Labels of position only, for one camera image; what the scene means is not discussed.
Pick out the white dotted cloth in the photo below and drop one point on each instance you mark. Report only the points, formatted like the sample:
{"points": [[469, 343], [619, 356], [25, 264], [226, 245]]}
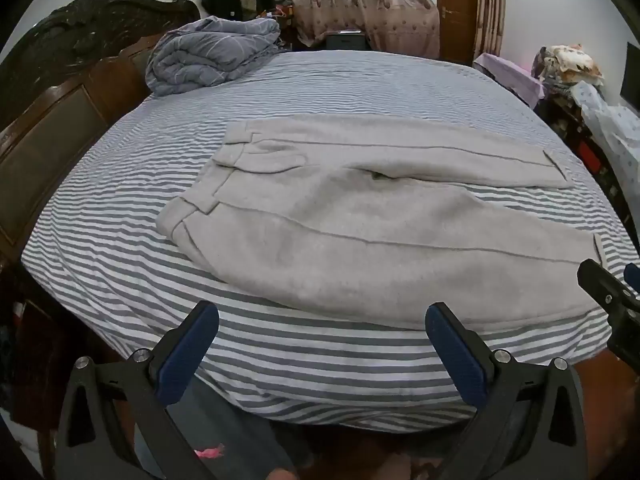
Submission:
{"points": [[610, 130]]}

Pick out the narrow beige curtain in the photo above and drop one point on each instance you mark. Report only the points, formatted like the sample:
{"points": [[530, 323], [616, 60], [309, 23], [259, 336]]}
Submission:
{"points": [[491, 5]]}

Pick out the light grey pants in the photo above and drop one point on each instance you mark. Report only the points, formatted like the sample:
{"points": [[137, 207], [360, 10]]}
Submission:
{"points": [[360, 230]]}

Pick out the dark wooden headboard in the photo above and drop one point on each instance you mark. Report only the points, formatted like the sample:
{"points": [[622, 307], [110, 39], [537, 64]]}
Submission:
{"points": [[60, 110]]}

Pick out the dark storage box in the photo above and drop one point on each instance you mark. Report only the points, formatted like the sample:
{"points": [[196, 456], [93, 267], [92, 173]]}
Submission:
{"points": [[346, 41]]}

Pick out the grey white striped bed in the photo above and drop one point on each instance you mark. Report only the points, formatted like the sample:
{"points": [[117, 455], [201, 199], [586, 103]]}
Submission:
{"points": [[350, 85]]}

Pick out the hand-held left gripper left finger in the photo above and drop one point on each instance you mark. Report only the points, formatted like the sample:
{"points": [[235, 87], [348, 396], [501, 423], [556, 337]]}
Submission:
{"points": [[186, 355]]}

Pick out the purple cloth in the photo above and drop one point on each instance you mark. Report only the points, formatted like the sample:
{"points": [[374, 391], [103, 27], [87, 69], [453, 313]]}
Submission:
{"points": [[510, 75]]}

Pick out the folded grey quilt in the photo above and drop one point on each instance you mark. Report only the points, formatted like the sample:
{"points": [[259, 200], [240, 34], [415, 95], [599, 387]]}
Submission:
{"points": [[210, 55]]}

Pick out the floral cloth pile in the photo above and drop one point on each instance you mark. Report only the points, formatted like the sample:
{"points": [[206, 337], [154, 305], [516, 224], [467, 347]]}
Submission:
{"points": [[565, 62]]}

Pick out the beige patterned curtain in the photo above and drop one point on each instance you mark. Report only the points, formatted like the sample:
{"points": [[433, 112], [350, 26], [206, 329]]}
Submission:
{"points": [[360, 0]]}

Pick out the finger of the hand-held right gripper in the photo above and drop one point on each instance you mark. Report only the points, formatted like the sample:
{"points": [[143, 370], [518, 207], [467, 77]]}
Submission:
{"points": [[634, 277], [602, 282]]}

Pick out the person's grey trouser leg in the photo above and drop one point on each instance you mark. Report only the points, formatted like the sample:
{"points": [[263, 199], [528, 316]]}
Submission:
{"points": [[235, 435]]}

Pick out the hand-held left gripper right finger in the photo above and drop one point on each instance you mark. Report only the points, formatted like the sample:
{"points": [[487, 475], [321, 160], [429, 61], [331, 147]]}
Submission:
{"points": [[457, 355]]}

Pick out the black wall screen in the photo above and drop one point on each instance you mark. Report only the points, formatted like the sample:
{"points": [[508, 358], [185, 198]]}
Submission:
{"points": [[631, 77]]}

